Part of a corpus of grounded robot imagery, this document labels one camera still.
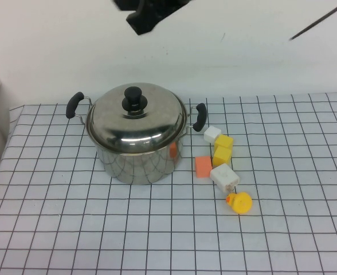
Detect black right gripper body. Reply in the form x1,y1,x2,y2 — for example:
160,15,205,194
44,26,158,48
113,0,193,13

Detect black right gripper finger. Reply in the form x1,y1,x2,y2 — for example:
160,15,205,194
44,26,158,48
126,10,172,37

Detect steel lid with black knob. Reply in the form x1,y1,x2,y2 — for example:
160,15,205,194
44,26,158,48
85,82,187,155

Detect small white cube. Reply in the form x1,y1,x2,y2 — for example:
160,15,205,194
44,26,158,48
203,125,222,144

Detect yellow cube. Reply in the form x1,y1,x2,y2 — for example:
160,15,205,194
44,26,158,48
213,146,233,166
214,135,234,154

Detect orange block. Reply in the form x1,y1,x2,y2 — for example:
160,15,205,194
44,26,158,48
195,156,213,179

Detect large white cube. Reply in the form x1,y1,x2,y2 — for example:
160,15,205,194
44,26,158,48
209,163,241,194

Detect yellow rubber duck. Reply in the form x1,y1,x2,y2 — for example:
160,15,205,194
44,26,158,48
225,192,253,215

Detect white checked tablecloth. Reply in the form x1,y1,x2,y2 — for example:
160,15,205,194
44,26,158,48
0,92,337,275

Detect stainless steel pot black handles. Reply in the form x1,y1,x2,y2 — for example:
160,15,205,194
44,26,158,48
65,91,207,186

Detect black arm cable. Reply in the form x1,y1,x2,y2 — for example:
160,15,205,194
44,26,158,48
288,0,337,41

